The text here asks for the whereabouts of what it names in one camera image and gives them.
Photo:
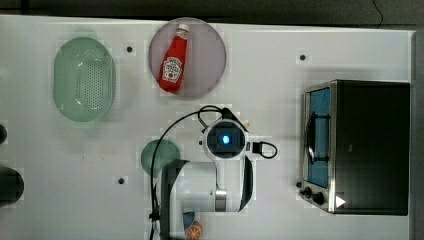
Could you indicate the grey round plate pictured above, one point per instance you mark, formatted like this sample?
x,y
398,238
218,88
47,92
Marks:
x,y
206,56

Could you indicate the small black round container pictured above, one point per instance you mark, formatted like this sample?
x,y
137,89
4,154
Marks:
x,y
11,186

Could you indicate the black toaster oven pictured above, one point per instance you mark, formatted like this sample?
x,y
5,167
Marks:
x,y
356,147

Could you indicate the red ketchup bottle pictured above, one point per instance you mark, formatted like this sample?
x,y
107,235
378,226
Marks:
x,y
173,64

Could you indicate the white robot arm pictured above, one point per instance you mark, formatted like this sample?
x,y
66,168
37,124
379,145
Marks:
x,y
221,181

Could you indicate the blue cup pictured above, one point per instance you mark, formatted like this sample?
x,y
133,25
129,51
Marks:
x,y
188,220

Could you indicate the green cup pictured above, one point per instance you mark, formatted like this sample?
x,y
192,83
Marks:
x,y
155,156

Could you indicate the green oval colander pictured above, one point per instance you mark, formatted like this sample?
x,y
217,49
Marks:
x,y
84,80

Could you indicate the orange slice toy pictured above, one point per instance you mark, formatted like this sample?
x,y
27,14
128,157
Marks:
x,y
195,231

